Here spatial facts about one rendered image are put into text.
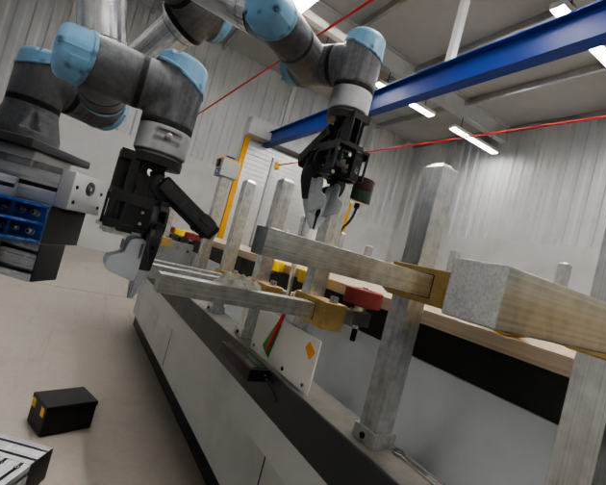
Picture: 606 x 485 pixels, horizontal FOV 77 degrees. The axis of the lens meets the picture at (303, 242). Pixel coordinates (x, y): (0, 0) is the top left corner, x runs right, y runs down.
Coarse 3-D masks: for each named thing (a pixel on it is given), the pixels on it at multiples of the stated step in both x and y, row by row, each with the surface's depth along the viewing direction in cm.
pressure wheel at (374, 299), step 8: (352, 288) 78; (360, 288) 83; (344, 296) 80; (352, 296) 78; (360, 296) 77; (368, 296) 77; (376, 296) 77; (360, 304) 77; (368, 304) 77; (376, 304) 78; (352, 328) 80; (352, 336) 80
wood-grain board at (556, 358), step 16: (224, 240) 344; (240, 256) 158; (256, 256) 146; (288, 272) 123; (336, 288) 101; (368, 288) 112; (384, 304) 85; (432, 320) 74; (448, 320) 71; (464, 320) 74; (464, 336) 68; (480, 336) 65; (496, 336) 63; (512, 352) 60; (528, 352) 58; (544, 352) 56; (560, 352) 57; (544, 368) 56; (560, 368) 54
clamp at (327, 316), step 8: (296, 296) 79; (304, 296) 77; (312, 296) 74; (320, 296) 78; (320, 304) 71; (328, 304) 70; (336, 304) 71; (320, 312) 71; (328, 312) 70; (336, 312) 71; (344, 312) 72; (312, 320) 72; (320, 320) 70; (328, 320) 71; (336, 320) 71; (320, 328) 70; (328, 328) 71; (336, 328) 72
